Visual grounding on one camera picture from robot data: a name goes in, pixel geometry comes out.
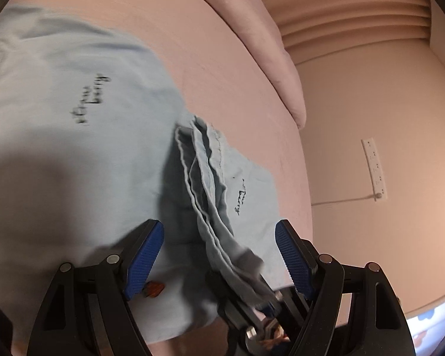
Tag white wall power strip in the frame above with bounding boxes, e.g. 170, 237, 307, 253
361, 138, 388, 201

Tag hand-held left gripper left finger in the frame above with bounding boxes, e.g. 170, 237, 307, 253
26, 220, 164, 356

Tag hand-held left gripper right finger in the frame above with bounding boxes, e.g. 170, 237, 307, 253
275, 220, 418, 356

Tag blue white printed cloth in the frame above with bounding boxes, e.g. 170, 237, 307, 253
410, 298, 445, 345

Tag pink duvet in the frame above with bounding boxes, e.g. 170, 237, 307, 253
171, 0, 306, 130

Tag light blue strawberry pants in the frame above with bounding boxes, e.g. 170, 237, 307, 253
0, 5, 312, 345

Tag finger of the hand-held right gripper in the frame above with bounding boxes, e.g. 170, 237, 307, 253
261, 287, 310, 342
206, 270, 262, 332

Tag pink curtain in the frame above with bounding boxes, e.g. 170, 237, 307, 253
241, 0, 431, 63

